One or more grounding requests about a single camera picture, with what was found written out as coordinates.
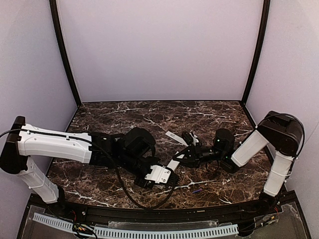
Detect white battery cover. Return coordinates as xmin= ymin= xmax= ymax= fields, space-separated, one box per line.
xmin=165 ymin=131 xmax=188 ymax=146

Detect white remote control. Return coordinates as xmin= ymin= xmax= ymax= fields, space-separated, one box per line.
xmin=166 ymin=151 xmax=184 ymax=171

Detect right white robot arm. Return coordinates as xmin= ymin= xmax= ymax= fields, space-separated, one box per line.
xmin=173 ymin=111 xmax=305 ymax=214

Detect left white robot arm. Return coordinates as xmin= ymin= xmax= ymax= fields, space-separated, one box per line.
xmin=0 ymin=116 xmax=178 ymax=205

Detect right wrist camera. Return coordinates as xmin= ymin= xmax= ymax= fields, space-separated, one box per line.
xmin=181 ymin=131 xmax=200 ymax=146

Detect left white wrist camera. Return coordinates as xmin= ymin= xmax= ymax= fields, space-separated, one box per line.
xmin=145 ymin=165 xmax=171 ymax=184

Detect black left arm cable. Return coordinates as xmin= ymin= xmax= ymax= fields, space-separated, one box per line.
xmin=89 ymin=143 xmax=176 ymax=209

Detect black front rail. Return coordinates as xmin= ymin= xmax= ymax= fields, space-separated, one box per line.
xmin=62 ymin=201 xmax=262 ymax=226

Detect right white cable duct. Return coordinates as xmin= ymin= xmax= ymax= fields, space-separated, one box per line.
xmin=94 ymin=225 xmax=239 ymax=239

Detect white cable duct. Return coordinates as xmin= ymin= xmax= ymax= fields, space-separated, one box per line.
xmin=94 ymin=225 xmax=239 ymax=239
xmin=32 ymin=213 xmax=73 ymax=233

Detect left white cable duct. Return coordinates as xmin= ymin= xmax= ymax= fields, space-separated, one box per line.
xmin=32 ymin=213 xmax=73 ymax=233

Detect right black frame post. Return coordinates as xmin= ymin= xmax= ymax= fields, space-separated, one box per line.
xmin=241 ymin=0 xmax=271 ymax=103

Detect black frame post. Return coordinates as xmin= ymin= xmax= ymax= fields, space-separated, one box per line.
xmin=49 ymin=0 xmax=82 ymax=107
xmin=241 ymin=0 xmax=271 ymax=103

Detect left black frame post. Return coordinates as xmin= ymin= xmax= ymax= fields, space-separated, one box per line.
xmin=49 ymin=0 xmax=82 ymax=107

